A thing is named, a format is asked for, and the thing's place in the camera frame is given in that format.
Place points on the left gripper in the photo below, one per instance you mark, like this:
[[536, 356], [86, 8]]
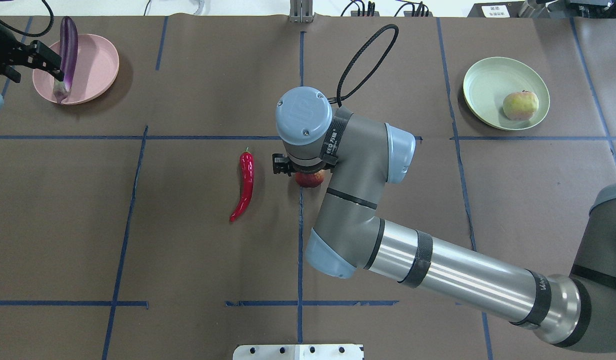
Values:
[[4, 54]]

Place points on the purple eggplant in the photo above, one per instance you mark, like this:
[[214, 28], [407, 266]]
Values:
[[68, 51]]

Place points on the red chili pepper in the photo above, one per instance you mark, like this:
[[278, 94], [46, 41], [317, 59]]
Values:
[[246, 163]]

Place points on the red green pomegranate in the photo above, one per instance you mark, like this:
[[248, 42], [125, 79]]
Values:
[[310, 180]]

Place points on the yellow green apple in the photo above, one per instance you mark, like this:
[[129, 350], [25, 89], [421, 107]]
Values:
[[521, 105]]

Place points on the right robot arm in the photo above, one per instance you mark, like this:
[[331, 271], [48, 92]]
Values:
[[575, 310]]

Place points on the pink plate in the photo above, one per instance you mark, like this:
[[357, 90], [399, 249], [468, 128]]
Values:
[[96, 69]]

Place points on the brown paper table cover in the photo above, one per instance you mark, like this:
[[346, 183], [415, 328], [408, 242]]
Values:
[[115, 233]]

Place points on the green plate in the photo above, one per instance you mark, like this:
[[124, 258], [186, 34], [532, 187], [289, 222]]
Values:
[[488, 81]]

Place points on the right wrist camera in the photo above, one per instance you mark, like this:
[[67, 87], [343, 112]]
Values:
[[282, 164]]

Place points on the aluminium frame post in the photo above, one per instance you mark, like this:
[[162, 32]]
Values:
[[301, 11]]

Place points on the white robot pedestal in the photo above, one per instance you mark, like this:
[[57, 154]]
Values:
[[335, 351]]

